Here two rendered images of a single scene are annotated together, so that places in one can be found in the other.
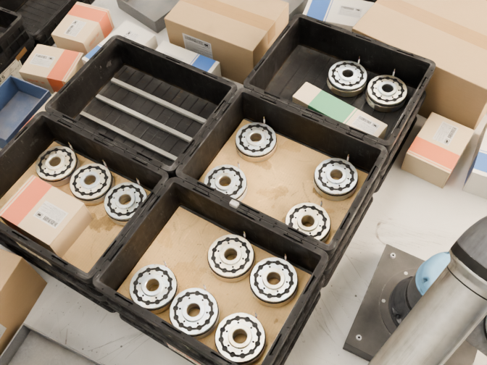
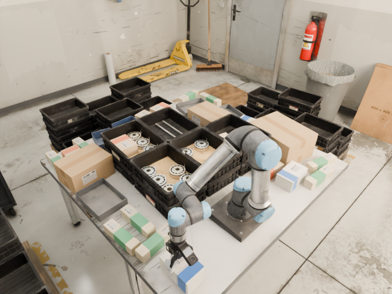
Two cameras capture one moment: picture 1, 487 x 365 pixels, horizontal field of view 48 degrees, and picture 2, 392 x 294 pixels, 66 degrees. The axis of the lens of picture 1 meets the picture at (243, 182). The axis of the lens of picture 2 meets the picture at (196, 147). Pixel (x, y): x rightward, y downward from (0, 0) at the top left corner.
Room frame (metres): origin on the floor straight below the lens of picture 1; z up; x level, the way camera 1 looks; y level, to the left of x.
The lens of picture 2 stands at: (-0.87, -0.39, 2.08)
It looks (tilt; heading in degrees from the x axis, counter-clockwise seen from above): 36 degrees down; 13
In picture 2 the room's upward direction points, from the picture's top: straight up
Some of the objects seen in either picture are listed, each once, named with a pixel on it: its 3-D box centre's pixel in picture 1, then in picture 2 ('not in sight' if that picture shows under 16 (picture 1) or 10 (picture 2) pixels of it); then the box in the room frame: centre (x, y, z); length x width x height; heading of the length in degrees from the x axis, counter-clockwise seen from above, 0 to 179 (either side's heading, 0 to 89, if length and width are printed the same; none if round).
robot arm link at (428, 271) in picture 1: (448, 288); (244, 190); (0.36, -0.38, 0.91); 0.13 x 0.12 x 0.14; 43
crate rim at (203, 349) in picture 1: (210, 270); (167, 167); (0.45, 0.09, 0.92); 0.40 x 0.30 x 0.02; 54
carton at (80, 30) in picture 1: (83, 30); (160, 110); (1.41, 0.46, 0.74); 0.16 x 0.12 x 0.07; 153
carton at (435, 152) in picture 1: (437, 149); (269, 168); (0.80, -0.52, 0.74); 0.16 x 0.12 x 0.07; 141
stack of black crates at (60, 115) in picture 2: not in sight; (69, 126); (1.48, 1.54, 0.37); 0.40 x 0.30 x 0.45; 147
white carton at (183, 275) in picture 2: not in sight; (182, 268); (-0.07, -0.14, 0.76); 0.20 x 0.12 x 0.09; 57
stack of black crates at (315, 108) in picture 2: not in sight; (296, 114); (2.29, -0.82, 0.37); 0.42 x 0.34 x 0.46; 57
